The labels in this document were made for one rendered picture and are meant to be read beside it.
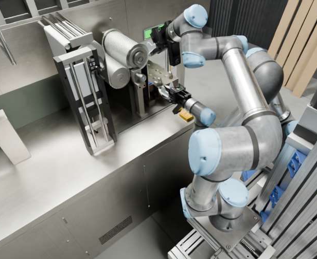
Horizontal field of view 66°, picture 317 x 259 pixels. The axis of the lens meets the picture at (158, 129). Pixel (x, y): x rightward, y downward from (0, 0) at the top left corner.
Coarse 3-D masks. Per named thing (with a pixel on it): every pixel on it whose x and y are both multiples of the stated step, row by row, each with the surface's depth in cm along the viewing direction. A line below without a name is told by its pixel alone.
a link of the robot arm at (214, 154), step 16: (208, 128) 61; (224, 128) 60; (240, 128) 60; (192, 144) 63; (208, 144) 57; (224, 144) 57; (240, 144) 57; (256, 144) 57; (192, 160) 63; (208, 160) 57; (224, 160) 57; (240, 160) 57; (256, 160) 58; (208, 176) 63; (224, 176) 62; (192, 192) 84; (208, 192) 76; (192, 208) 89; (208, 208) 88
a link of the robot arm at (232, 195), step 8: (224, 184) 95; (232, 184) 95; (240, 184) 96; (216, 192) 94; (224, 192) 92; (232, 192) 93; (240, 192) 93; (224, 200) 92; (232, 200) 90; (240, 200) 90; (224, 208) 93; (232, 208) 93; (240, 208) 93; (224, 216) 99; (232, 216) 97
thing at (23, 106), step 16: (48, 80) 138; (0, 96) 127; (16, 96) 132; (32, 96) 137; (48, 96) 144; (64, 96) 150; (16, 112) 137; (32, 112) 143; (48, 112) 149; (16, 128) 142
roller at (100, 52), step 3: (84, 45) 106; (93, 45) 109; (96, 45) 110; (96, 48) 110; (99, 48) 111; (99, 51) 112; (102, 51) 113; (99, 54) 113; (102, 54) 114; (102, 57) 115; (78, 60) 108; (81, 60) 109; (78, 63) 109
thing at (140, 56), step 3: (138, 51) 124; (141, 51) 125; (135, 54) 124; (138, 54) 124; (141, 54) 125; (144, 54) 126; (135, 57) 123; (138, 57) 125; (141, 57) 126; (144, 57) 127; (135, 60) 125; (138, 60) 126; (141, 60) 127; (144, 60) 128; (135, 63) 126
